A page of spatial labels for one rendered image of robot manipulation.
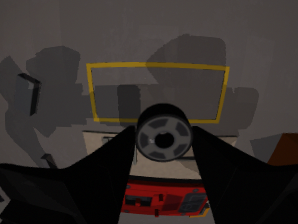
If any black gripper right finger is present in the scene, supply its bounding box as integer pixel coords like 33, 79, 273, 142
192, 125, 298, 224

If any black tyre with grey wheel rim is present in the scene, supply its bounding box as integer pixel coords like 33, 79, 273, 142
136, 103, 193, 161

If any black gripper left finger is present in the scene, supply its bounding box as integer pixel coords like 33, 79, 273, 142
0, 125, 136, 224

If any yellow rectangular tape outline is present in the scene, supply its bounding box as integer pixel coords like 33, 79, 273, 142
85, 61, 230, 124

